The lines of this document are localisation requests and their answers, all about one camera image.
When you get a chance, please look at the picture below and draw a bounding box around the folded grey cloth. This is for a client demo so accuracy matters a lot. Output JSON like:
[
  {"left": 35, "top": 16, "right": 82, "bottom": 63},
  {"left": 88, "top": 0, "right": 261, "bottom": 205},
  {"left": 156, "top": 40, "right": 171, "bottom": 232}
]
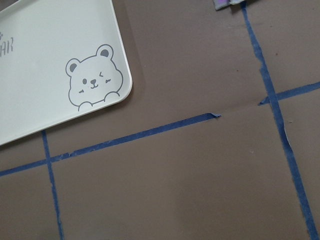
[{"left": 213, "top": 0, "right": 245, "bottom": 11}]

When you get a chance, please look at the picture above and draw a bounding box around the cream bear serving tray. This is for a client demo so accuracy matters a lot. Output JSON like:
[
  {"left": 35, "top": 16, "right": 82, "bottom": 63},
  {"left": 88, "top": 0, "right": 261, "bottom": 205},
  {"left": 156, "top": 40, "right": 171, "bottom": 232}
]
[{"left": 0, "top": 0, "right": 133, "bottom": 145}]

